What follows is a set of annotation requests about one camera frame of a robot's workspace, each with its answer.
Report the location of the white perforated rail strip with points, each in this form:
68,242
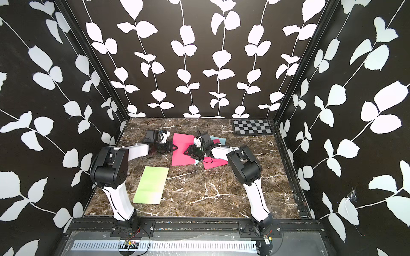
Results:
112,245

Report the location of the small electronics board with wires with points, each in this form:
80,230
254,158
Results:
128,245

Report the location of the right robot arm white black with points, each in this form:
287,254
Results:
247,170

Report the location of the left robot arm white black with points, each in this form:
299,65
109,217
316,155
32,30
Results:
109,171

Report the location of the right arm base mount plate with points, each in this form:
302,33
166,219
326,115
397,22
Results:
250,228

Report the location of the checkerboard calibration board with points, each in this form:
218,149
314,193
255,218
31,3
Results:
250,127

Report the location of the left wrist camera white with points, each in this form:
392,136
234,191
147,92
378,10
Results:
163,136

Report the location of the yellow-green paper sheet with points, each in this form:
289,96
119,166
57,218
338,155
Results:
151,185

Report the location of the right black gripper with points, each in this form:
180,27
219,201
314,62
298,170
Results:
192,151

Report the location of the pink paper sheet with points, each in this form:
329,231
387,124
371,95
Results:
182,141
210,162

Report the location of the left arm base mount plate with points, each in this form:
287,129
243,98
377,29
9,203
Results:
133,229

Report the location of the right light blue paper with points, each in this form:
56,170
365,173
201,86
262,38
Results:
218,140

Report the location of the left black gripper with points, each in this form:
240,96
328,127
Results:
168,144

